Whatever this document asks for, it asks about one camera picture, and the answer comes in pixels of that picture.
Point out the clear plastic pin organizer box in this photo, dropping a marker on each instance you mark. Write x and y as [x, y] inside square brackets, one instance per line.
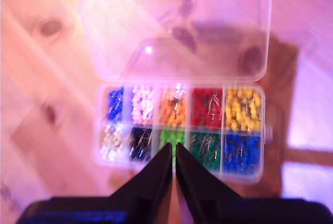
[182, 26]

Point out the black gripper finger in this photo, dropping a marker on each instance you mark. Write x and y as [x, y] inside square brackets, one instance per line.
[197, 182]
[153, 179]

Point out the pile of yellow pins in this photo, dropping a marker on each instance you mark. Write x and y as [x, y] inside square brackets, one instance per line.
[243, 109]

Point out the pile of red pins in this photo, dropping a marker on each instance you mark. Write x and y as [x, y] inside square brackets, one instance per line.
[206, 107]

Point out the pile of dark blue pins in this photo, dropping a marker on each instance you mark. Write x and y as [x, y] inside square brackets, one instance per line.
[114, 104]

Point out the pile of black pins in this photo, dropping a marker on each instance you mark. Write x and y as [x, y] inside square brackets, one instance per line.
[140, 143]

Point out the pile of dark green pins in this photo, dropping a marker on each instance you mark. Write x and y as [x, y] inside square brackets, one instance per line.
[205, 146]

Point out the pile of light green pins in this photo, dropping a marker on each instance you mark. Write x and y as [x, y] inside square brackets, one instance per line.
[171, 135]

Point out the pile of white pins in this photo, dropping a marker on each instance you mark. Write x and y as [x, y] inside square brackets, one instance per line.
[112, 143]

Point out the pile of orange pins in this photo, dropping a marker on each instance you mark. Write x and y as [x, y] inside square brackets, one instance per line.
[173, 107]

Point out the pile of pink pins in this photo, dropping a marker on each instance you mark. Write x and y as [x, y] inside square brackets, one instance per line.
[143, 104]

